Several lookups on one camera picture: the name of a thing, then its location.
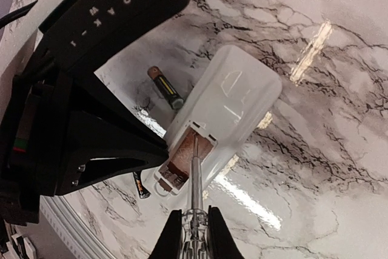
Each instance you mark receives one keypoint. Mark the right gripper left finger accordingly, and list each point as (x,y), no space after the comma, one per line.
(169,242)

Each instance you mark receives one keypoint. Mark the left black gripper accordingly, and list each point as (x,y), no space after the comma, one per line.
(59,136)

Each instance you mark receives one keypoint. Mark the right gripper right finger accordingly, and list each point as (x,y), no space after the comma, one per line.
(220,241)

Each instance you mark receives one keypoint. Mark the black AAA battery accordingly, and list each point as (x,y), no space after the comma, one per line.
(173,98)
(142,191)

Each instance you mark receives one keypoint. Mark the white remote control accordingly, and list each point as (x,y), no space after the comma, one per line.
(223,109)

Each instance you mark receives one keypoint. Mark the front aluminium frame rail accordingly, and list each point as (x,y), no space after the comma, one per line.
(73,232)

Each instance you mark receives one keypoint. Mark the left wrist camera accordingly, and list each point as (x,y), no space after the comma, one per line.
(82,35)

